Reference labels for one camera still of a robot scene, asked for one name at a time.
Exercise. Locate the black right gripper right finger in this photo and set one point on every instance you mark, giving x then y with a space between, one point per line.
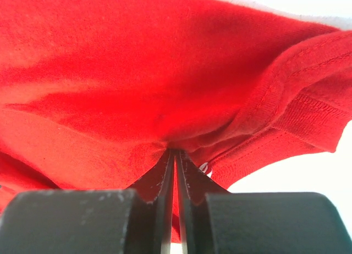
214 220

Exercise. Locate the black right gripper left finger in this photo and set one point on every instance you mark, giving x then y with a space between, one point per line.
137 219

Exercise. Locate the red t shirt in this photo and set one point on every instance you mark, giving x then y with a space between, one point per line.
94 91

